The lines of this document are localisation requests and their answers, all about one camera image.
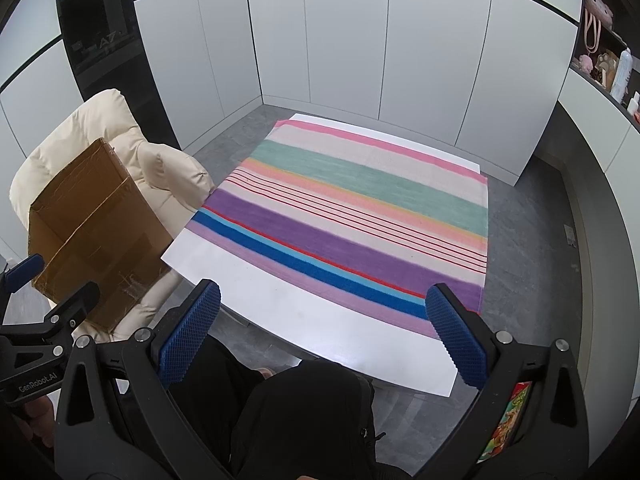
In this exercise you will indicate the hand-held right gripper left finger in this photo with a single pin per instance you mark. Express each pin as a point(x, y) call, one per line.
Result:
point(192, 330)

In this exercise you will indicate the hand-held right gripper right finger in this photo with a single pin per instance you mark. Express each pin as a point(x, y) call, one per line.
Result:
point(457, 340)

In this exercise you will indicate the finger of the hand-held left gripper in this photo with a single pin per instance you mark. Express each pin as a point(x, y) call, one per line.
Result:
point(25, 267)
point(75, 305)

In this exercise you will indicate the brown cardboard box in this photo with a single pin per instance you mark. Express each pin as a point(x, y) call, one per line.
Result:
point(100, 230)

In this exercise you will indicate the person's left hand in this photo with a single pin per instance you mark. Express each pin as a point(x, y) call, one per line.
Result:
point(42, 415)

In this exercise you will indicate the colourful snack packet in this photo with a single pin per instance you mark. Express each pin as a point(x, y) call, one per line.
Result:
point(510, 410)

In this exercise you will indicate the person's legs in black pants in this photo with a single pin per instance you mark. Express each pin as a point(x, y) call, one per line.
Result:
point(310, 410)

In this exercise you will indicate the floor socket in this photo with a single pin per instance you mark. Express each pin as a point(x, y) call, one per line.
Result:
point(570, 235)

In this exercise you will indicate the striped colourful cloth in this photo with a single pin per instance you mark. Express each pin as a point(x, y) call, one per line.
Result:
point(350, 220)

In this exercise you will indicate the cream padded chair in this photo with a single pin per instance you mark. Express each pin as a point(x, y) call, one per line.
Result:
point(165, 170)

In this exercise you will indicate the black glass panel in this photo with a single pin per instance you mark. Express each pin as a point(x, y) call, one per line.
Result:
point(115, 85)

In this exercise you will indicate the small white bottle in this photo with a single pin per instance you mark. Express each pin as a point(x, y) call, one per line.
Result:
point(633, 104)

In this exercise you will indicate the small pink plush toy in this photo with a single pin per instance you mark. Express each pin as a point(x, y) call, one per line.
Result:
point(586, 62)

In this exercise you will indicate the tall white bottle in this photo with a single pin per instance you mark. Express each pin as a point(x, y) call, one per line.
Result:
point(621, 75)

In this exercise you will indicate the paw-shaped plush toy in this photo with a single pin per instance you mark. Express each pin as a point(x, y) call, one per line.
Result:
point(606, 62)

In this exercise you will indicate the large pink plush toy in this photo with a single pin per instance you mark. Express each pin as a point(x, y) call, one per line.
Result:
point(599, 5)

